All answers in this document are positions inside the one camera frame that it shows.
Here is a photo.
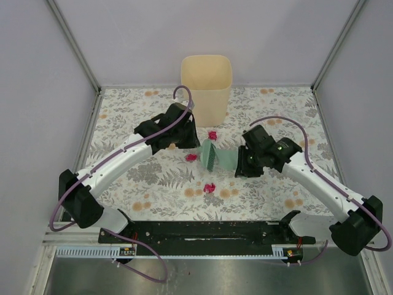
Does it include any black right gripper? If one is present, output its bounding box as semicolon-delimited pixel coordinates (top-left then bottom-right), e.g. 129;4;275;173
235;144;265;178

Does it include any green hand brush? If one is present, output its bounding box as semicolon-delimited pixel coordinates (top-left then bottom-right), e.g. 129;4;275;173
200;139;216;172

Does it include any green dustpan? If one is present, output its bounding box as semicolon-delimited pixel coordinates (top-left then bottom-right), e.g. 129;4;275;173
216;149;238;178

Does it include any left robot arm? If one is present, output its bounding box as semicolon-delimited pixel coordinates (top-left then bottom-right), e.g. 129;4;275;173
58;103;200;243

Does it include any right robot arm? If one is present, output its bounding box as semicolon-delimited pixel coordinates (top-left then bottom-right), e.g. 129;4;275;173
235;125;385;256

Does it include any pink paper scrap upper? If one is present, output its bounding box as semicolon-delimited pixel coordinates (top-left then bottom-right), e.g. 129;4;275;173
185;154;198;162

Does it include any pink paper scrap right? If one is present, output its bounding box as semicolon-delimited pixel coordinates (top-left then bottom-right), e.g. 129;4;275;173
208;131;217;141

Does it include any pink paper scrap large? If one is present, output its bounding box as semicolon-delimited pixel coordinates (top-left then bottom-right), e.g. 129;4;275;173
203;183;216;194

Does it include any beige waste bin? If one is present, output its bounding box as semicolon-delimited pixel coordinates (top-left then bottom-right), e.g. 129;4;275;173
181;55;233;127

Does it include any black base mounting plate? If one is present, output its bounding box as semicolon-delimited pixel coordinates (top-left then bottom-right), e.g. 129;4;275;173
98;219;317;248

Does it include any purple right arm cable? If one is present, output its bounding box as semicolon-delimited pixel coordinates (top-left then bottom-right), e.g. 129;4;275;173
248;116;388;268

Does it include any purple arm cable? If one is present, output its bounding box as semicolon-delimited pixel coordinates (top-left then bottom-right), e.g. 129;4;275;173
49;85;168;283
248;116;388;268

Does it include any slotted cable duct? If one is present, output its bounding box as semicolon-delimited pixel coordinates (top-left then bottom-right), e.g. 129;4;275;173
56;243;303;260

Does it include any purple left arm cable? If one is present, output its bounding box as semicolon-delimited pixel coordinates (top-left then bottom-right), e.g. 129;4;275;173
49;85;168;283

